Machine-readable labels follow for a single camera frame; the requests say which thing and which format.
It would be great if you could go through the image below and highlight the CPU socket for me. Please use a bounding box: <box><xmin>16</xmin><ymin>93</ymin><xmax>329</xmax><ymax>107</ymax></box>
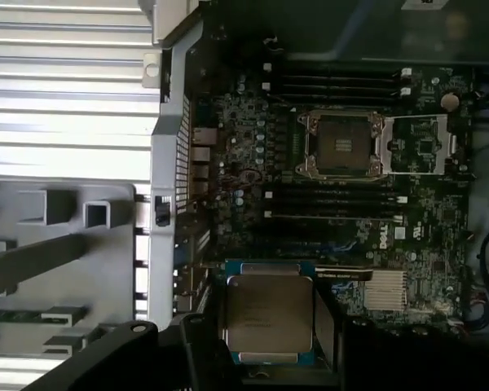
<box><xmin>296</xmin><ymin>108</ymin><xmax>386</xmax><ymax>181</ymax></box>

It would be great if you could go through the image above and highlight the silver finned heatsink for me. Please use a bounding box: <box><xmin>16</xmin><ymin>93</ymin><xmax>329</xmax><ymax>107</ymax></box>
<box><xmin>363</xmin><ymin>270</ymin><xmax>408</xmax><ymax>314</ymax></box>

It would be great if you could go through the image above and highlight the grey plastic parts rack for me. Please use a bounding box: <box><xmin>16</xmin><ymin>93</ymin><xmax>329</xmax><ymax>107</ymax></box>
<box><xmin>0</xmin><ymin>182</ymin><xmax>136</xmax><ymax>356</ymax></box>

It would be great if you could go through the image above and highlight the green RAM stick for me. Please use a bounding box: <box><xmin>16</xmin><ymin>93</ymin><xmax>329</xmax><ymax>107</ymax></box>
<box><xmin>0</xmin><ymin>310</ymin><xmax>42</xmax><ymax>322</ymax></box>

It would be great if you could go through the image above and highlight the green motherboard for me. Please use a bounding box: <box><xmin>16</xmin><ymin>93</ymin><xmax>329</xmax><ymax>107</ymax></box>
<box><xmin>187</xmin><ymin>60</ymin><xmax>474</xmax><ymax>327</ymax></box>

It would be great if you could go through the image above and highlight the silver coin battery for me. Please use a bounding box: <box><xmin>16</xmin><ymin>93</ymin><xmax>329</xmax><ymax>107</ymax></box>
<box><xmin>440</xmin><ymin>92</ymin><xmax>462</xmax><ymax>112</ymax></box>

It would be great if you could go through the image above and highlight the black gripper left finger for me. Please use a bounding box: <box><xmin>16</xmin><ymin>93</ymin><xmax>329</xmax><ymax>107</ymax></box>
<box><xmin>36</xmin><ymin>311</ymin><xmax>246</xmax><ymax>391</ymax></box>

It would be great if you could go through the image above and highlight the dark grey PC case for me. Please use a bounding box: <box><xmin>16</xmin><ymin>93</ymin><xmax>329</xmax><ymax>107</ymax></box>
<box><xmin>140</xmin><ymin>0</ymin><xmax>489</xmax><ymax>391</ymax></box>

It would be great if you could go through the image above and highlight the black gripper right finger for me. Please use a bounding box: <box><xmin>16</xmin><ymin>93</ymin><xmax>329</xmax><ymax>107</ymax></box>
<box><xmin>312</xmin><ymin>286</ymin><xmax>489</xmax><ymax>391</ymax></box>

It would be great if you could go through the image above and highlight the CPU with silver top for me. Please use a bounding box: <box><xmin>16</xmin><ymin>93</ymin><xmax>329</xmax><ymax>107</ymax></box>
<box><xmin>223</xmin><ymin>259</ymin><xmax>317</xmax><ymax>366</ymax></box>

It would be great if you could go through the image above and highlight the black case latch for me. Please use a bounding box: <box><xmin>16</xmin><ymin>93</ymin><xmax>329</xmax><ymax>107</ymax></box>
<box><xmin>154</xmin><ymin>195</ymin><xmax>173</xmax><ymax>227</ymax></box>

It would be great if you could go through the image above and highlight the black graphics card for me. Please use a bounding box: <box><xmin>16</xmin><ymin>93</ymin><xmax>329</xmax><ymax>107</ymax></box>
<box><xmin>315</xmin><ymin>267</ymin><xmax>372</xmax><ymax>283</ymax></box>

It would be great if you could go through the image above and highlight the black RAM slot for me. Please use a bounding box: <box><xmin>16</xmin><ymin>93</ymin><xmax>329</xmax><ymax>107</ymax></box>
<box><xmin>263</xmin><ymin>96</ymin><xmax>411</xmax><ymax>107</ymax></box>
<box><xmin>263</xmin><ymin>193</ymin><xmax>407</xmax><ymax>204</ymax></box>
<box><xmin>263</xmin><ymin>88</ymin><xmax>411</xmax><ymax>98</ymax></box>
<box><xmin>263</xmin><ymin>202</ymin><xmax>407</xmax><ymax>213</ymax></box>
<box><xmin>263</xmin><ymin>184</ymin><xmax>407</xmax><ymax>195</ymax></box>
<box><xmin>263</xmin><ymin>69</ymin><xmax>411</xmax><ymax>81</ymax></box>
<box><xmin>263</xmin><ymin>79</ymin><xmax>411</xmax><ymax>90</ymax></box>
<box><xmin>263</xmin><ymin>211</ymin><xmax>407</xmax><ymax>223</ymax></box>

